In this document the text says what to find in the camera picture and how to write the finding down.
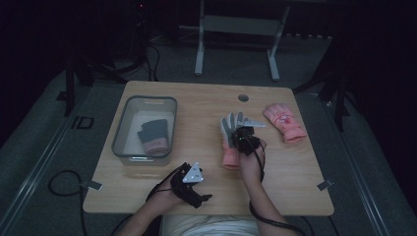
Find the white metal stand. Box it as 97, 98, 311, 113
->
194, 0, 292, 83

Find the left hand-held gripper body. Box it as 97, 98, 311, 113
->
169, 161, 205, 202

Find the metal table clip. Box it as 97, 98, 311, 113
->
80, 179, 103, 192
316, 179, 334, 192

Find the person's white shirt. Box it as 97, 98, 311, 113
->
161, 214, 261, 236

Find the person's right hand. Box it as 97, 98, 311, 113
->
238, 139, 268, 181

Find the black floor cable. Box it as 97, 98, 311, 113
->
48, 169, 89, 236

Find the person's left hand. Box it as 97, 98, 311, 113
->
151, 187, 185, 213

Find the grey pink knit glove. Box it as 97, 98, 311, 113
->
141, 118, 169, 146
137, 129, 170, 155

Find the black tripod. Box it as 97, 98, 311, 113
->
56, 0, 149, 118
292, 32, 351, 133

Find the clear grey plastic bin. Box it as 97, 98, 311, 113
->
111, 94, 179, 166

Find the black floor bracket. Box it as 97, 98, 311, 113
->
71, 115, 95, 130

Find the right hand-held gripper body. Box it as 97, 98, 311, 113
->
232, 126, 263, 156

